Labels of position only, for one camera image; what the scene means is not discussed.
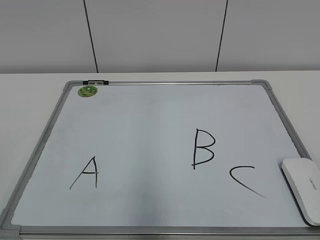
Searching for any grey framed whiteboard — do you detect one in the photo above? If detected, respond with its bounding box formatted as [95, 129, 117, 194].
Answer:
[0, 80, 320, 240]

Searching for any white whiteboard eraser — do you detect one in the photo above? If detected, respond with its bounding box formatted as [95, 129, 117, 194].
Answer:
[281, 158, 320, 226]

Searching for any round green magnet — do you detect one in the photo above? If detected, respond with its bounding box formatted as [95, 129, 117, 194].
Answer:
[77, 85, 98, 98]

